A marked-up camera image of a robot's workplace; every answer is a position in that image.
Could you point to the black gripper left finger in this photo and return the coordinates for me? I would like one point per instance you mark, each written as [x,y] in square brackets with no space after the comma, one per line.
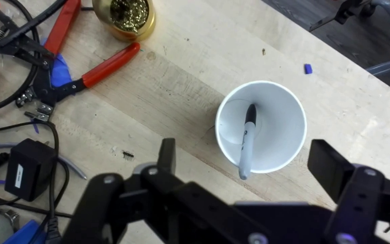
[166,156]

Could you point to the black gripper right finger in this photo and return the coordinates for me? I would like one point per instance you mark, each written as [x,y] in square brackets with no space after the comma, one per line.
[328,166]

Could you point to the paper cup white inside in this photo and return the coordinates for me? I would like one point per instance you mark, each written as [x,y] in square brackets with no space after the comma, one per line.
[277,126]

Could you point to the black grey marker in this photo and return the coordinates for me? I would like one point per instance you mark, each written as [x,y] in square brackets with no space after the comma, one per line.
[249,143]

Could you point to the small black screw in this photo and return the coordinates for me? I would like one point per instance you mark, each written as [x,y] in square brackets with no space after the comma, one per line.
[128,154]

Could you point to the tiny blue plastic piece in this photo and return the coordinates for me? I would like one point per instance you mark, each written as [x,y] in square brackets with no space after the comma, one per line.
[308,67]

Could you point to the blue tape piece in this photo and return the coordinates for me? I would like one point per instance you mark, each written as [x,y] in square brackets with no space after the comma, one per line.
[60,72]

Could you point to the black power adapter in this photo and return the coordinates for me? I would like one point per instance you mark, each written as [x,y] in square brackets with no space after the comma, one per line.
[31,169]

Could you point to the gold brass sponge holder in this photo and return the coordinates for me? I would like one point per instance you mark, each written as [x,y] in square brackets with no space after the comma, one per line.
[128,20]

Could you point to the office chair base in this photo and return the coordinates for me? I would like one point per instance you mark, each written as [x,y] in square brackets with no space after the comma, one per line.
[385,17]

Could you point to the blue plastic box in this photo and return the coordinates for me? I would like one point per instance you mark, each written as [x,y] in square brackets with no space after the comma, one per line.
[26,232]

